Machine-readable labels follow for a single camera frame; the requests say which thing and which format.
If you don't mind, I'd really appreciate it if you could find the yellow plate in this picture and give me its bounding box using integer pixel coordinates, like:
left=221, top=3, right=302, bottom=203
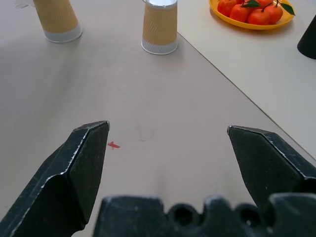
left=208, top=0, right=295, bottom=31

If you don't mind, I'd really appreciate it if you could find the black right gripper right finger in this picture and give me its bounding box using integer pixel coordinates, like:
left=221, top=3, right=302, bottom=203
left=227, top=125, right=316, bottom=210

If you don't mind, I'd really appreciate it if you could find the brown ribbed paper cup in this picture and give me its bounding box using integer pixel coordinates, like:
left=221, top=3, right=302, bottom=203
left=141, top=0, right=179, bottom=55
left=33, top=0, right=83, bottom=43

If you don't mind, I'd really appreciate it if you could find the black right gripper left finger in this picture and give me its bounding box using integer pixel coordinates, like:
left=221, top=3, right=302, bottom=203
left=0, top=120, right=111, bottom=237

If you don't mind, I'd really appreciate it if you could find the black cone-shaped object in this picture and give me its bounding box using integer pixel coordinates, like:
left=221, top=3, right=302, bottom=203
left=297, top=15, right=316, bottom=60

